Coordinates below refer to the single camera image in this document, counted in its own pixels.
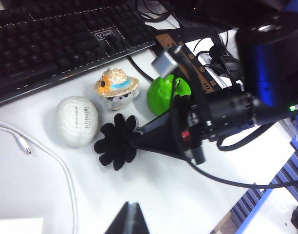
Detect white charger cable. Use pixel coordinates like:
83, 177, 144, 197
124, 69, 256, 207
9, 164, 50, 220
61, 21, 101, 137
0, 119, 78, 234

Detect white paper sheet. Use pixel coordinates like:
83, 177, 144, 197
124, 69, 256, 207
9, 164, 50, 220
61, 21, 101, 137
222, 121, 296, 186

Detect white brain stress ball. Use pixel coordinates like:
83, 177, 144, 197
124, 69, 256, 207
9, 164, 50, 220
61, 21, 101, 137
56, 96, 99, 148

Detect grey black octopus plush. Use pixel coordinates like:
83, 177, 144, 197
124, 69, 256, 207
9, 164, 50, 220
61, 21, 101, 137
93, 113, 142, 171

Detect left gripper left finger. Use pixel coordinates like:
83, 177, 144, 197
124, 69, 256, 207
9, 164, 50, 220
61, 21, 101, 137
104, 201, 130, 234

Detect brown black power strip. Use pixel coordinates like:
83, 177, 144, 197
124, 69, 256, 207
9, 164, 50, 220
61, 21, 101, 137
155, 33, 237, 96

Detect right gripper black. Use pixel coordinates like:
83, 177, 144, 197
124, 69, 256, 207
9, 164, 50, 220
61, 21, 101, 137
131, 85, 259, 165

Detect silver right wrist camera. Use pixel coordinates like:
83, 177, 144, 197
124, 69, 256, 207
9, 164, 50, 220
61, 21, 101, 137
151, 45, 184, 78

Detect thin black tangled cables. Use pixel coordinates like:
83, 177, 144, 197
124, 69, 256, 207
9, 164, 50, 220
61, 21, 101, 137
192, 31, 240, 83

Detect blue ribbed board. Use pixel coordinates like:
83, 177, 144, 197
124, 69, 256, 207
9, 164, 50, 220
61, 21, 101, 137
209, 136, 298, 234

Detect penguin plush with straw hat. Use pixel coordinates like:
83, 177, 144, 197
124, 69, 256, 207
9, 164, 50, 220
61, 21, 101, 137
94, 68, 140, 112

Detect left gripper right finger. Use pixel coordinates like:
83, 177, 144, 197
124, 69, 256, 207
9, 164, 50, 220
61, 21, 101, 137
130, 202, 149, 234

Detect black mechanical keyboard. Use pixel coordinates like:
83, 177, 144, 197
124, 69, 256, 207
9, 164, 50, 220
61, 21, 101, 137
0, 0, 157, 108

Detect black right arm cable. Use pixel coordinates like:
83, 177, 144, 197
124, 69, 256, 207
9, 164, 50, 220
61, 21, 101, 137
187, 160, 298, 190

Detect green apple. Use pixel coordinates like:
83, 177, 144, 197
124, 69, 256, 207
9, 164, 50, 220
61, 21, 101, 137
147, 74, 192, 117

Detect white charger adapter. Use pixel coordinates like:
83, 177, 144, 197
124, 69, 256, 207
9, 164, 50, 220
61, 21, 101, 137
0, 217, 44, 234

